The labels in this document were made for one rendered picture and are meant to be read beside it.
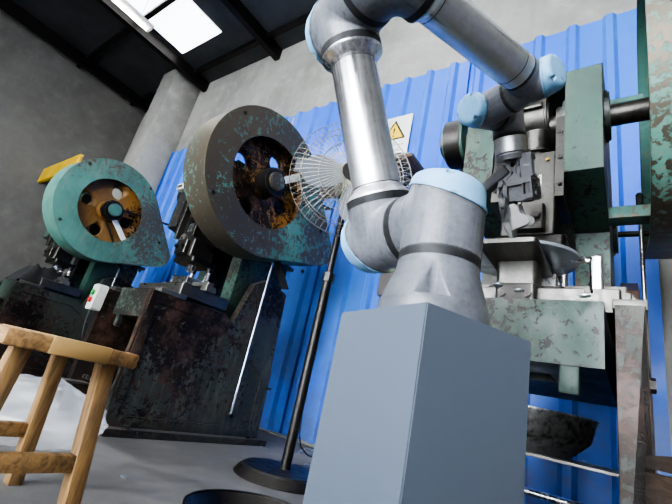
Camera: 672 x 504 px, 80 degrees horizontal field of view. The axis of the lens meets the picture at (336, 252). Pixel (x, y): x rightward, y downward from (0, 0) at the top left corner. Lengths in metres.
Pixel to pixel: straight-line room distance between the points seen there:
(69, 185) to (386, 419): 3.26
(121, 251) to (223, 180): 1.80
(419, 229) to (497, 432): 0.26
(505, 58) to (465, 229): 0.42
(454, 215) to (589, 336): 0.55
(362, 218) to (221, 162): 1.43
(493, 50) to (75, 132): 7.11
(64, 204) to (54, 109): 4.21
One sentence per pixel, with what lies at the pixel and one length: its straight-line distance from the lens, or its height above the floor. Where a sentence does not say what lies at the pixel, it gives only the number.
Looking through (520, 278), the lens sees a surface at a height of 0.72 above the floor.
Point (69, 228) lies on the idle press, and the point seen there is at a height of 1.07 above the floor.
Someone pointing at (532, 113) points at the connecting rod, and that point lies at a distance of 1.55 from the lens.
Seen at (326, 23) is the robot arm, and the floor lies 0.94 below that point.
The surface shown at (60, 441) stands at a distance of 1.56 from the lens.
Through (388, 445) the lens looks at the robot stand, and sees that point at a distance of 0.46.
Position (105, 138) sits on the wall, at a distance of 7.78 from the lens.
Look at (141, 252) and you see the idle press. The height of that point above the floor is 1.12.
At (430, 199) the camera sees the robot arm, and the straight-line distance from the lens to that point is 0.58.
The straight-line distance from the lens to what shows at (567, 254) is 1.17.
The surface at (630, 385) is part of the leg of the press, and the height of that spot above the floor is 0.47.
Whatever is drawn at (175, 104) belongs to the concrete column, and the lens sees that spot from 6.56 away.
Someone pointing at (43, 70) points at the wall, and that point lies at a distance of 7.75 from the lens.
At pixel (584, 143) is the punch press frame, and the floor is 1.15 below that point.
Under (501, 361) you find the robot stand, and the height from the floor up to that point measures 0.41.
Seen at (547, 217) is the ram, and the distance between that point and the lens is 1.32.
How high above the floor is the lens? 0.33
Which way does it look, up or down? 20 degrees up
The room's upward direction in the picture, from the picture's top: 13 degrees clockwise
